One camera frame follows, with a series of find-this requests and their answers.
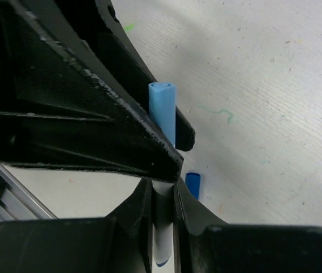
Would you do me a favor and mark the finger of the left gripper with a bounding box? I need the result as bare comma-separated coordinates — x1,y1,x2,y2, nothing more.
0,1,183,182
95,1,156,111

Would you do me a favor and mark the light blue capped marker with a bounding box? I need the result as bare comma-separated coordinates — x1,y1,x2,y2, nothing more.
152,181,173,267

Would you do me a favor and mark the dark blue capped marker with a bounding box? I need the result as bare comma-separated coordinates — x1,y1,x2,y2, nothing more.
185,172,201,200

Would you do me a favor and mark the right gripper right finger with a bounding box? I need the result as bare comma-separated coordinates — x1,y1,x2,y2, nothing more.
173,180,322,272

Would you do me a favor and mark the light blue marker cap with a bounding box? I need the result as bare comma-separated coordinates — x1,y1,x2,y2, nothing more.
148,82,177,147

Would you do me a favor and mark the aluminium rail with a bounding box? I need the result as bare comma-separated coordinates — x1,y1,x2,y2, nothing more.
0,164,57,221

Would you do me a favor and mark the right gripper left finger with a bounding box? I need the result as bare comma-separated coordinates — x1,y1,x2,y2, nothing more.
0,179,153,272

